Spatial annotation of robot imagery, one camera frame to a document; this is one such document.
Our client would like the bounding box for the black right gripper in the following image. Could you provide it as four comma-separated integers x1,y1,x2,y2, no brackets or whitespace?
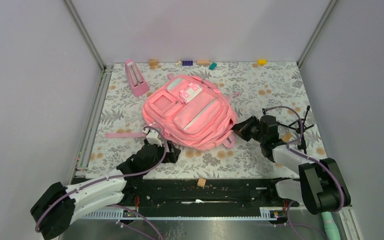
229,115,266,144

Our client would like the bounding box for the pink student backpack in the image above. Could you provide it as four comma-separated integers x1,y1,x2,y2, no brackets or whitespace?
104,73,243,152

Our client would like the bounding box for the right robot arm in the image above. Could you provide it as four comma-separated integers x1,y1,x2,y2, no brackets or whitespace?
232,107,351,215

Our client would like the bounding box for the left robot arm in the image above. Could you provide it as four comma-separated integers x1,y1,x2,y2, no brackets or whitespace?
30,126,181,240

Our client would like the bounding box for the tan wooden wedge block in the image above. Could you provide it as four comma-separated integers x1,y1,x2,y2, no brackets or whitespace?
281,132,294,143

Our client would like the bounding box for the black microphone tripod stand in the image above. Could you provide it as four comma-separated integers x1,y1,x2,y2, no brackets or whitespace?
277,105,315,154

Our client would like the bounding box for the small wooden cube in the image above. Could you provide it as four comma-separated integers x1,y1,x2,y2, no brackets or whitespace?
197,178,207,188

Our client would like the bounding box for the yellow block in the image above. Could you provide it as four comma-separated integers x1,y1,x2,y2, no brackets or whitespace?
257,58,268,66

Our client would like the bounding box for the pink metronome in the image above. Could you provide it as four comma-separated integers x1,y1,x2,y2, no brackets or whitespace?
124,59,150,97

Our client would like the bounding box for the teal block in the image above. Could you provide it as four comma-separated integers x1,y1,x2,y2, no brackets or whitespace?
208,62,217,70

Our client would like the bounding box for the long wooden block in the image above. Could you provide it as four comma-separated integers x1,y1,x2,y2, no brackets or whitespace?
196,59,211,66

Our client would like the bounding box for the wooden block far left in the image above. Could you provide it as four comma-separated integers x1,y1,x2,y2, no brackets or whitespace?
148,59,159,66

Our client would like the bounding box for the purple toy brick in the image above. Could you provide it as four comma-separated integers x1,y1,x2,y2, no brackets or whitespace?
181,60,194,66

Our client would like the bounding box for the mint green microphone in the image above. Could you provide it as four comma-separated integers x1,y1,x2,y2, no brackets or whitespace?
321,212,341,240

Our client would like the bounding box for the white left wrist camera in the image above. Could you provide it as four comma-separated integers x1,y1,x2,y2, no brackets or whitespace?
145,129,163,147

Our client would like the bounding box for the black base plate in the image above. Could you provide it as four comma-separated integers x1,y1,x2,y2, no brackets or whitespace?
71,177,301,219

